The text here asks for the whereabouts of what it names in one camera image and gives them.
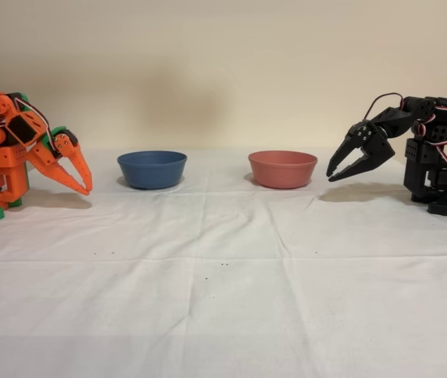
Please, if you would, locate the pink bowl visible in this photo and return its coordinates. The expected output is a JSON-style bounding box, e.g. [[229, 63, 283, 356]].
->
[[247, 150, 319, 190]]

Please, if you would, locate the blue bowl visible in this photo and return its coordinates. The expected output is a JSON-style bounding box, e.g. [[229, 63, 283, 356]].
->
[[116, 150, 188, 191]]

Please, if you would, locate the white wrinkled tablecloth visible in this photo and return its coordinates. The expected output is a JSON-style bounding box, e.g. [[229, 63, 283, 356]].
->
[[0, 147, 447, 378]]

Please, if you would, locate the servo cable on orange arm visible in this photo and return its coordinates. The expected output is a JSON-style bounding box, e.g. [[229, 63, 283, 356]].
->
[[13, 95, 57, 151]]

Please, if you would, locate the servo cable on black gripper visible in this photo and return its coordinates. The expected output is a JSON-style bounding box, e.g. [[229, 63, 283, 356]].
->
[[364, 92, 405, 120]]

